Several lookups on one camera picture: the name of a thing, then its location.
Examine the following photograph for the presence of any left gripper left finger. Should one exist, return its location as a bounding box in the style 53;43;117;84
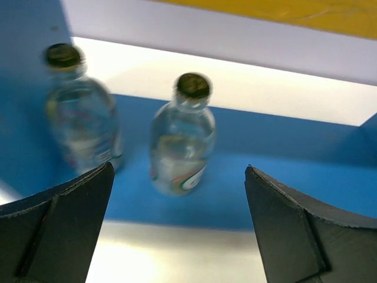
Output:
1;162;115;282

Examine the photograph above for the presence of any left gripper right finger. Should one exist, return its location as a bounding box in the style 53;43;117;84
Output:
244;166;376;282

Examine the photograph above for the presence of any clear glass bottle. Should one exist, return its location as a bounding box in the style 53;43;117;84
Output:
44;43;123;175
150;73;217;196

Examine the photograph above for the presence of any blue and yellow wooden shelf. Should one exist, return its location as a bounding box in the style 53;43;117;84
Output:
1;1;376;230

